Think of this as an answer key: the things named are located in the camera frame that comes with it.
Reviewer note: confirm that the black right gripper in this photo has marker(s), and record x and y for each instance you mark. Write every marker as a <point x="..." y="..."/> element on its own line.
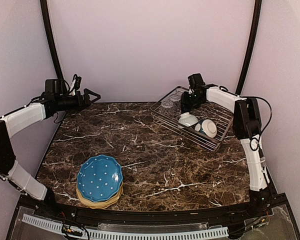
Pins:
<point x="185" y="100"/>

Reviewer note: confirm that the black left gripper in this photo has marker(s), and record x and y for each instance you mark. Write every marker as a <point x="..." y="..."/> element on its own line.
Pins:
<point x="82" y="103"/>

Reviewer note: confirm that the blue dotted plate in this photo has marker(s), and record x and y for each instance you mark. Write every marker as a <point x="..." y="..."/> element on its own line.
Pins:
<point x="99" y="178"/>

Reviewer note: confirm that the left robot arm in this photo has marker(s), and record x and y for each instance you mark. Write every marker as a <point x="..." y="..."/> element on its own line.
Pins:
<point x="12" y="126"/>

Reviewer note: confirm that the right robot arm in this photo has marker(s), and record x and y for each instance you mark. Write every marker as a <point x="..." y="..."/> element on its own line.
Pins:
<point x="246" y="127"/>

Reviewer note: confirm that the clear glass cup far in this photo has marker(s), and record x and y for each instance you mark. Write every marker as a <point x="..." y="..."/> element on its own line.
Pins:
<point x="176" y="100"/>

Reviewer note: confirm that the clear glass cup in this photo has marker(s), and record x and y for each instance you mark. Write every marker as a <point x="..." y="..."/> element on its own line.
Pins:
<point x="176" y="100"/>
<point x="166" y="108"/>

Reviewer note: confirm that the pale green ribbed bowl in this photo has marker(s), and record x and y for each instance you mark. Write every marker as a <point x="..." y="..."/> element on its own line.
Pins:
<point x="188" y="120"/>

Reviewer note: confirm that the clear glass cup near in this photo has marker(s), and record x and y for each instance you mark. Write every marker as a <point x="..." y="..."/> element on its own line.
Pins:
<point x="166" y="108"/>

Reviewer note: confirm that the small white cup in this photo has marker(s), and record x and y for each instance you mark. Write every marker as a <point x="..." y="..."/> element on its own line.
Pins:
<point x="197" y="127"/>

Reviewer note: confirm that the white blue bowl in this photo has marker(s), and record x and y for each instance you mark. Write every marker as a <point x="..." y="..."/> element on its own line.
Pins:
<point x="208" y="127"/>

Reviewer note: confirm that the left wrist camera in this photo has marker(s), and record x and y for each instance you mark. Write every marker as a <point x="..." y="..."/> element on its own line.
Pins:
<point x="75" y="84"/>

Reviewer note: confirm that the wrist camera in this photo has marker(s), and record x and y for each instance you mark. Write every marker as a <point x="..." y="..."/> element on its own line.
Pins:
<point x="75" y="84"/>
<point x="196" y="82"/>

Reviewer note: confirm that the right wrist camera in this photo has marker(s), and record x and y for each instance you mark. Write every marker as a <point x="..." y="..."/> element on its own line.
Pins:
<point x="196" y="82"/>

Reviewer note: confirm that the metal wire dish rack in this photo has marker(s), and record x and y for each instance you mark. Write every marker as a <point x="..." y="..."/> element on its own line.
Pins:
<point x="222" y="118"/>

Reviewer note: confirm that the black left corner post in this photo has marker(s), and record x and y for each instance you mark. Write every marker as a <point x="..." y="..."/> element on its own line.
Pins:
<point x="50" y="38"/>

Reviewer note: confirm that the black corner post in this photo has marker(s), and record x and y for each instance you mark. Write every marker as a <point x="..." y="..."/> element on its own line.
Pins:
<point x="250" y="46"/>
<point x="50" y="38"/>

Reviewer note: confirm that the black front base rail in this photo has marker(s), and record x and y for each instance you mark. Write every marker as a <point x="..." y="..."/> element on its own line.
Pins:
<point x="236" y="217"/>

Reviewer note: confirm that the black right corner post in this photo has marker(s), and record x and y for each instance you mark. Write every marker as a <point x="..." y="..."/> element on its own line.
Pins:
<point x="250" y="46"/>

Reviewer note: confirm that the white slotted cable duct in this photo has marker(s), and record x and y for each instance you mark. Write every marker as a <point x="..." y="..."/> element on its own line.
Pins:
<point x="107" y="231"/>

